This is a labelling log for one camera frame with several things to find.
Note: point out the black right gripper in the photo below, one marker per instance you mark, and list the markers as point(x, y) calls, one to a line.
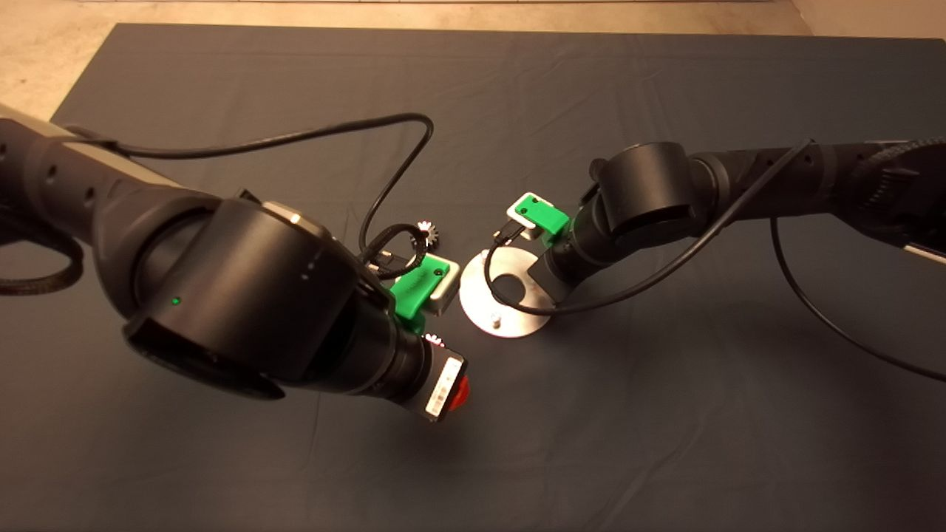
point(545, 282)

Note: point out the dark grey table cloth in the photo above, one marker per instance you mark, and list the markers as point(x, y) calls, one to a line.
point(591, 443)

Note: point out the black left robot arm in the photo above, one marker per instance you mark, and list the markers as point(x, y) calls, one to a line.
point(236, 295)

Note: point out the round metal carrier plate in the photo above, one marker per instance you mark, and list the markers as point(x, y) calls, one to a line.
point(510, 321)

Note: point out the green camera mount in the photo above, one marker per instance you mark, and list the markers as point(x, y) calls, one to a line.
point(543, 214)
point(414, 290)

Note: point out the silver camera box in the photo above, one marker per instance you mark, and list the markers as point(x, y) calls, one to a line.
point(448, 284)
point(529, 230)

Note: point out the silver left camera box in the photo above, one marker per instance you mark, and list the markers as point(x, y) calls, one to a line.
point(448, 284)

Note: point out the silver right camera box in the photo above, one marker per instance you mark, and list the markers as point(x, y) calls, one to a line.
point(529, 230)

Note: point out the green right camera mount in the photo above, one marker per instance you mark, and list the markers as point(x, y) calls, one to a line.
point(543, 214)

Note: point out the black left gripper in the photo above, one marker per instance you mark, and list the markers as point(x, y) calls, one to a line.
point(429, 384)

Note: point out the green left camera mount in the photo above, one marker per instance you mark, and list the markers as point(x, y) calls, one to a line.
point(414, 290)

